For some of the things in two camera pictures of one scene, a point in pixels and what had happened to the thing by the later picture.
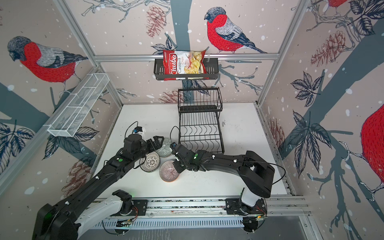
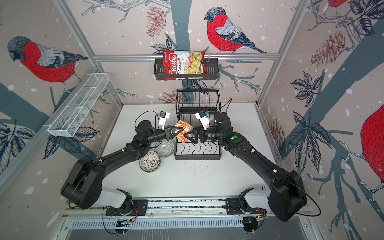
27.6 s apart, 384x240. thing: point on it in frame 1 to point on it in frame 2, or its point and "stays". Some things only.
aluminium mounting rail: (282, 206) stays
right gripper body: (181, 167) to (211, 134)
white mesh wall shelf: (74, 110) stays
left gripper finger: (157, 144) to (176, 127)
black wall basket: (211, 70) stays
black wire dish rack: (200, 119) stays
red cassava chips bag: (184, 62) stays
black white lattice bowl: (150, 162) stays
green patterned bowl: (165, 150) stays
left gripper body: (148, 147) to (157, 136)
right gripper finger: (172, 146) to (191, 140)
